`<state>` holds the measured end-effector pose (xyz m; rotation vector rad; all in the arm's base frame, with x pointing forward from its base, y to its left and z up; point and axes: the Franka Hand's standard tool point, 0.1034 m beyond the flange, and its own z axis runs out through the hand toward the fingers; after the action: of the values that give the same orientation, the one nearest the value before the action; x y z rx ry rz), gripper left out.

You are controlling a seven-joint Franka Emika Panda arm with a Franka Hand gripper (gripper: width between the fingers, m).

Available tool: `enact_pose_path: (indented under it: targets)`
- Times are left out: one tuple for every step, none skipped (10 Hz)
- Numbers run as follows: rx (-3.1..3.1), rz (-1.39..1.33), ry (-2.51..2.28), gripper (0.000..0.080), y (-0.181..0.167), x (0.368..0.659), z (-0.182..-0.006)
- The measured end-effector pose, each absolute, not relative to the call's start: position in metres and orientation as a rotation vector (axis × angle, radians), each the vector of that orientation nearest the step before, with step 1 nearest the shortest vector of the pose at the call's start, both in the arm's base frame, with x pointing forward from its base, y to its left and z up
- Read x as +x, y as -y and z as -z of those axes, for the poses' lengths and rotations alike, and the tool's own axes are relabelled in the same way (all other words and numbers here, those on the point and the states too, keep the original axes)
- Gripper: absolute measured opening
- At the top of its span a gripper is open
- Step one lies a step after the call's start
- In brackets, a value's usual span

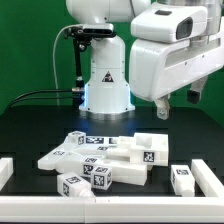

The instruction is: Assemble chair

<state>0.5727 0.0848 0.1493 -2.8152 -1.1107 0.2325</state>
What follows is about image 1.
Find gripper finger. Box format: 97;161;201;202
155;96;170;119
187;76;208;104

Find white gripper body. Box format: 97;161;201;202
129;28;224;101

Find white chair seat block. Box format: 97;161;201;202
106;132;170;167

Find white long side rail front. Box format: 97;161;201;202
56;154;147;186

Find white long side rail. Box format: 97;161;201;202
56;154;147;186
37;147;104;173

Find white long side rail back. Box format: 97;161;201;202
37;147;104;173

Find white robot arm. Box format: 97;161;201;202
66;0;224;120

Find white flat back panel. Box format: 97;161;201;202
86;136;118;145

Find white left fence block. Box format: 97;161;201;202
0;158;13;191

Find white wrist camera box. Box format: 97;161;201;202
131;2;208;43

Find black camera on stand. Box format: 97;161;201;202
64;24;116;88

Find black base cables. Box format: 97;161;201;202
6;87;84;111

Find grey camera cable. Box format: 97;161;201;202
52;24;81;106

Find white right fence rail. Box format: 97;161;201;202
191;159;224;199

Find white fence rail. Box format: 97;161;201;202
0;196;224;223
191;159;224;199

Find white front fence rail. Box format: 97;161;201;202
0;196;224;223

